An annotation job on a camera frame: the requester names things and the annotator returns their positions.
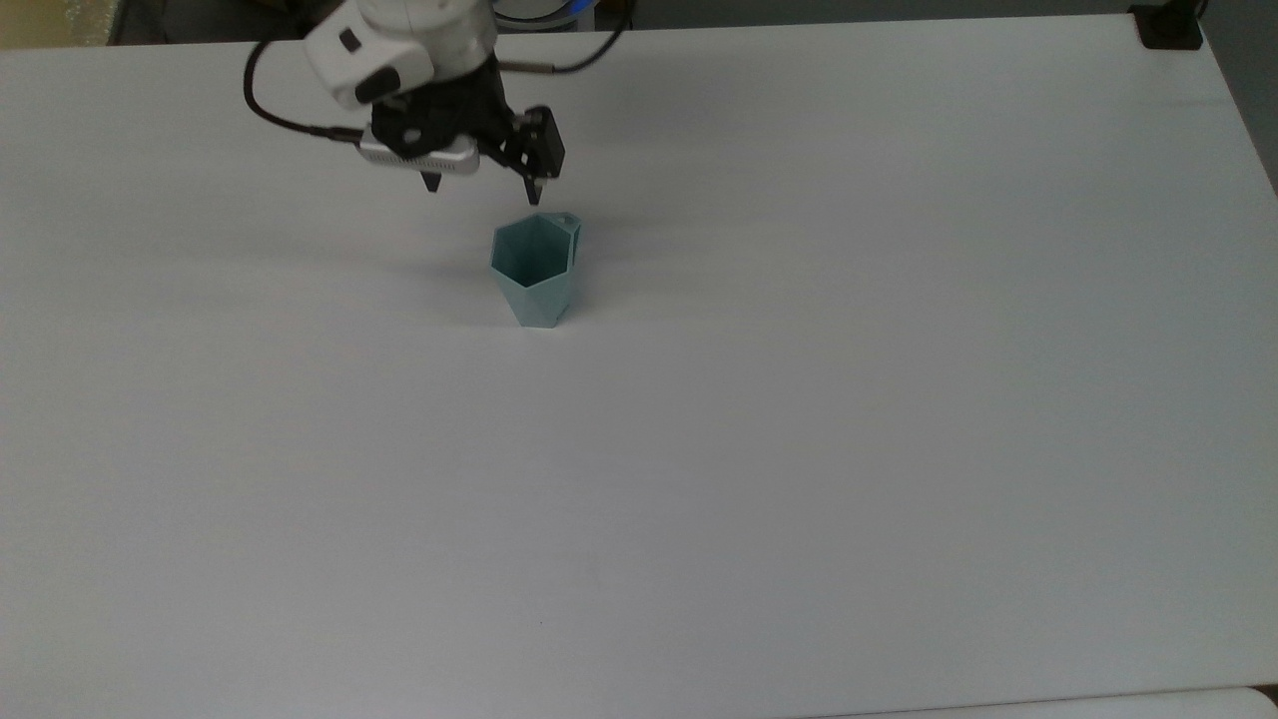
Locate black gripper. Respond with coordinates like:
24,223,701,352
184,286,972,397
369,58,567,208

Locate teal faceted cup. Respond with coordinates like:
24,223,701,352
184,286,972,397
489,211,585,330

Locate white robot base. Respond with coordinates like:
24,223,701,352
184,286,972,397
489,0,602,29

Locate yellow board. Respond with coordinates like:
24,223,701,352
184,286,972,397
0,0,123,50

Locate black table clamp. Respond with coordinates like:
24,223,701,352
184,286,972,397
1128,0,1207,51

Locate silver camera box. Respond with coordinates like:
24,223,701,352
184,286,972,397
356,135,483,179

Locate black camera cable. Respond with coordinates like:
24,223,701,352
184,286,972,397
243,0,636,143

